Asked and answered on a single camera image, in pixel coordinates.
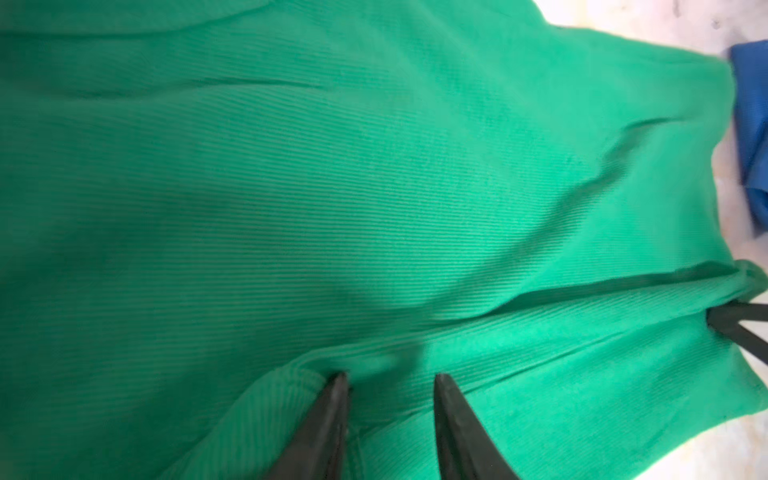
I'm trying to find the blue tank top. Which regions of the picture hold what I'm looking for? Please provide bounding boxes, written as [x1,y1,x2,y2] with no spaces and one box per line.
[729,40,767,231]

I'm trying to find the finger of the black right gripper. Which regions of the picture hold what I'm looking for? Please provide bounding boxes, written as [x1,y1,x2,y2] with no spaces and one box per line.
[706,301,768,364]

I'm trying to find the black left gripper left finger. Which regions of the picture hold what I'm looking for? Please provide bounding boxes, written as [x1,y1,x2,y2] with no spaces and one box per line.
[265,372,350,480]

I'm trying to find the green tank top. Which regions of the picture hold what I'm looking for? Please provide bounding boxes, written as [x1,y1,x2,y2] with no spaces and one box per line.
[1,1,767,479]

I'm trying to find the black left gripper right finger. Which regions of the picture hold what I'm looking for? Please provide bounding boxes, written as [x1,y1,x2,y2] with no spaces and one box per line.
[433,373,520,480]

